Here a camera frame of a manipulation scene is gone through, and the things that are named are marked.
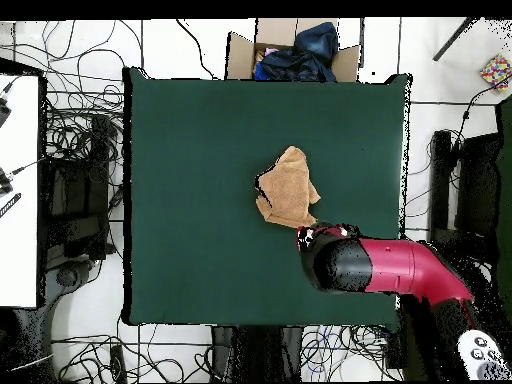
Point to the black device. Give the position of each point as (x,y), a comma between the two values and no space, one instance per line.
(3,112)

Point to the black metal bar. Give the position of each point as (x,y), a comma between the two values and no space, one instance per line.
(454,40)

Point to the black equipment stand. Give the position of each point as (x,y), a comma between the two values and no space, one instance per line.
(80,200)
(478,188)

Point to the black power strip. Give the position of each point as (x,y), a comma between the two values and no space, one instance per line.
(118,362)

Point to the black connector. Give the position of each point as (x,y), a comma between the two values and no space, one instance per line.
(4,184)

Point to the cardboard box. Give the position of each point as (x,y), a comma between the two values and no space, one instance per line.
(240,56)

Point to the pink and yellow garment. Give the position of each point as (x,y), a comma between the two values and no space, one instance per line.
(268,52)

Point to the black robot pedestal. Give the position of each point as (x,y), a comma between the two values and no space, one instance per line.
(256,352)

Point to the dark blue garment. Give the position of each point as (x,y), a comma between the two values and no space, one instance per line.
(312,56)

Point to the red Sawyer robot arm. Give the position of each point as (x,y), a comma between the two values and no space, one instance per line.
(400,264)

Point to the orange terry towel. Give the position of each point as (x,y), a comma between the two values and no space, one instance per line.
(286,188)

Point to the multicoloured patterned bundle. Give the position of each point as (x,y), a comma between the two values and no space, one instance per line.
(496,70)

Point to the white table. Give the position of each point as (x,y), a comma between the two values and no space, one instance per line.
(20,240)

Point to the dark green table cloth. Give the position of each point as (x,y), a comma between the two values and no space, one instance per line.
(192,160)
(506,180)

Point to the black ribbed strip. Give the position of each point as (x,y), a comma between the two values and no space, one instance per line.
(10,204)

